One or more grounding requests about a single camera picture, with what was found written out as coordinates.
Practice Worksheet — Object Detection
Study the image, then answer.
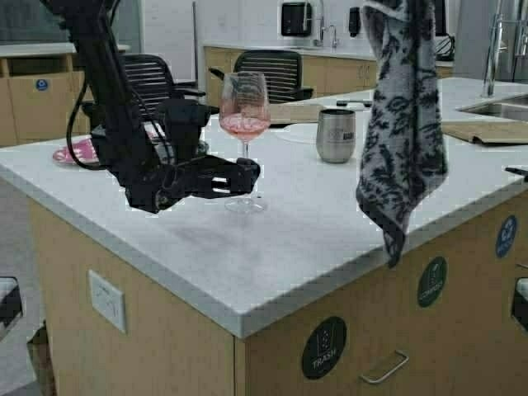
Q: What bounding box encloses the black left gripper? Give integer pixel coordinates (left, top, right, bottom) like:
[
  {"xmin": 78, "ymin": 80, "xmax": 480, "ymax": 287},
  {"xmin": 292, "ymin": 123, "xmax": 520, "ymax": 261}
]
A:
[{"xmin": 124, "ymin": 156, "xmax": 261, "ymax": 214}]

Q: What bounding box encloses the wine glass with pink liquid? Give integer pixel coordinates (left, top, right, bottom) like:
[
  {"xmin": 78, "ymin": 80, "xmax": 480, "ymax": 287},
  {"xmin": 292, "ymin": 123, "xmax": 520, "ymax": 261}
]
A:
[{"xmin": 219, "ymin": 70, "xmax": 271, "ymax": 214}]

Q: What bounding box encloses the black white patterned cloth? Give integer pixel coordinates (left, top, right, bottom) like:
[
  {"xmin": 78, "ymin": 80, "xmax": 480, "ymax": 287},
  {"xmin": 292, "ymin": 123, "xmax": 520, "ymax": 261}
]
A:
[{"xmin": 356, "ymin": 1, "xmax": 448, "ymax": 267}]

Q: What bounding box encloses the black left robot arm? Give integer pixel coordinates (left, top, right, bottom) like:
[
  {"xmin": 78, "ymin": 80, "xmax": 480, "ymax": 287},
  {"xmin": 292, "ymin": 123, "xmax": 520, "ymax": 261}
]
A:
[{"xmin": 43, "ymin": 1, "xmax": 261, "ymax": 214}]

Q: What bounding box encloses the pink patterned plate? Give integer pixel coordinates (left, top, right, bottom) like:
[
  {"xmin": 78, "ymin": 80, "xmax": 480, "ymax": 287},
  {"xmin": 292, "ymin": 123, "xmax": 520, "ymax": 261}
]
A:
[{"xmin": 51, "ymin": 135, "xmax": 166, "ymax": 168}]

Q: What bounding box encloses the left black office chair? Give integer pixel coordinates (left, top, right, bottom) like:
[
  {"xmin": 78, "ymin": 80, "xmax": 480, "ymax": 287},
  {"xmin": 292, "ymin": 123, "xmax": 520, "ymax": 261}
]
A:
[{"xmin": 82, "ymin": 53, "xmax": 207, "ymax": 137}]

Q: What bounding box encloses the black office chair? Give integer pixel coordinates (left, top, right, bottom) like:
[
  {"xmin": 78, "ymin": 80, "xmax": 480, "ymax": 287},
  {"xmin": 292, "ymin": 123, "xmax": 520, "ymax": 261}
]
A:
[
  {"xmin": 233, "ymin": 49, "xmax": 314, "ymax": 104},
  {"xmin": 82, "ymin": 53, "xmax": 207, "ymax": 137}
]

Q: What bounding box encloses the white electrical outlet plate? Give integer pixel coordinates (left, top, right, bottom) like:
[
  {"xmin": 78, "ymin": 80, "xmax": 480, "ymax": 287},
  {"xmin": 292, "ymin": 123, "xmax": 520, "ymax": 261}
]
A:
[{"xmin": 88, "ymin": 270, "xmax": 126, "ymax": 333}]

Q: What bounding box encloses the right black office chair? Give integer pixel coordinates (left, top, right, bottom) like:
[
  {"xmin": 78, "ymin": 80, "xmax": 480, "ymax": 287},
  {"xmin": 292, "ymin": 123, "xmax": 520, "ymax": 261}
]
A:
[{"xmin": 233, "ymin": 49, "xmax": 314, "ymax": 104}]

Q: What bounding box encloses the stainless steel tumbler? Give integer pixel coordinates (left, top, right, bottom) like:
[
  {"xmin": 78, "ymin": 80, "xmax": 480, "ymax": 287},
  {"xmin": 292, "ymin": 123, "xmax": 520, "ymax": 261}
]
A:
[{"xmin": 316, "ymin": 108, "xmax": 356, "ymax": 163}]

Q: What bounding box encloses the chrome pull-down kitchen faucet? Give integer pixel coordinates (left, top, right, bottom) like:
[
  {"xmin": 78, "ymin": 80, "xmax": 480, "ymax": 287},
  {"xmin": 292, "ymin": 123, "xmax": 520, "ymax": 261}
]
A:
[{"xmin": 312, "ymin": 0, "xmax": 339, "ymax": 50}]

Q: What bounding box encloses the black paper towel dispenser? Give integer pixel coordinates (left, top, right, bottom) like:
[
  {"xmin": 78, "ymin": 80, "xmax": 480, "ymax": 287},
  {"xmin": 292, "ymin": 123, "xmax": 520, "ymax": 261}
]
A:
[{"xmin": 280, "ymin": 2, "xmax": 312, "ymax": 37}]

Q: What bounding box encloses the round trash sticker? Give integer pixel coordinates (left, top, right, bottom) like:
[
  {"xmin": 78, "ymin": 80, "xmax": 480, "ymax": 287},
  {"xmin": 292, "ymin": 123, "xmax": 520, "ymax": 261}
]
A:
[{"xmin": 301, "ymin": 316, "xmax": 347, "ymax": 380}]

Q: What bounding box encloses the round green compost sticker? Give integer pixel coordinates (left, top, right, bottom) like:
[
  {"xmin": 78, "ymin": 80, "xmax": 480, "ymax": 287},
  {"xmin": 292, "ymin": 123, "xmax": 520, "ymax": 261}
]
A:
[{"xmin": 417, "ymin": 257, "xmax": 448, "ymax": 308}]

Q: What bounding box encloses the round blue recycle sticker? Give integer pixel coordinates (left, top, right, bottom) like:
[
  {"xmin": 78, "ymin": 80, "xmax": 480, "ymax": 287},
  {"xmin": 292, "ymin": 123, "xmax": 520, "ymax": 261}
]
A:
[{"xmin": 495, "ymin": 214, "xmax": 518, "ymax": 258}]

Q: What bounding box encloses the wooden cutting board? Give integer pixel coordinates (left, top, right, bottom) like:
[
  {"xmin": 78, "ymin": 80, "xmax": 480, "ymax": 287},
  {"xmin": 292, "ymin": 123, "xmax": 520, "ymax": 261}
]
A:
[{"xmin": 441, "ymin": 121, "xmax": 527, "ymax": 144}]

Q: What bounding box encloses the island steel sink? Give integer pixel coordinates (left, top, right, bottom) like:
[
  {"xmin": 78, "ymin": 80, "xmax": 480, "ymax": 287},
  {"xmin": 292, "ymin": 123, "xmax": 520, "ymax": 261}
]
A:
[{"xmin": 459, "ymin": 94, "xmax": 528, "ymax": 122}]

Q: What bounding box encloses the island chrome faucet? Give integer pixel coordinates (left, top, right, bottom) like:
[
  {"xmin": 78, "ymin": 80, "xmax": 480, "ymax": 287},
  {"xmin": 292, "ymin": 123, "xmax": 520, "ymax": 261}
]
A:
[{"xmin": 481, "ymin": 1, "xmax": 527, "ymax": 98}]

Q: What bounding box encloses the black left base bracket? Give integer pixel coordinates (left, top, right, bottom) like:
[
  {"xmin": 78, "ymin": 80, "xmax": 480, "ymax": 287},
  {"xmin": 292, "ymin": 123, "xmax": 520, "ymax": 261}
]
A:
[{"xmin": 1, "ymin": 276, "xmax": 23, "ymax": 340}]

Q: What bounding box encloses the black base bracket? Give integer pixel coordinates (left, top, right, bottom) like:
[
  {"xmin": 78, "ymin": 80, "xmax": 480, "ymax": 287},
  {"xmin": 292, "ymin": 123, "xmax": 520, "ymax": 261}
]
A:
[
  {"xmin": 511, "ymin": 277, "xmax": 528, "ymax": 331},
  {"xmin": 1, "ymin": 276, "xmax": 23, "ymax": 340}
]

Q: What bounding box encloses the metal drawer handle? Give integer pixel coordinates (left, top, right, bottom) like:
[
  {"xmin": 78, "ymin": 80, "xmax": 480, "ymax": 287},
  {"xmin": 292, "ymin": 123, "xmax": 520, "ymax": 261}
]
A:
[{"xmin": 359, "ymin": 350, "xmax": 409, "ymax": 385}]

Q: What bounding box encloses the black right base bracket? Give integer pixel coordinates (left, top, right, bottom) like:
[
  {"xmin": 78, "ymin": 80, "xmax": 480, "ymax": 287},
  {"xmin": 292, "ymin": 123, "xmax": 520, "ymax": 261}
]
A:
[{"xmin": 511, "ymin": 277, "xmax": 528, "ymax": 331}]

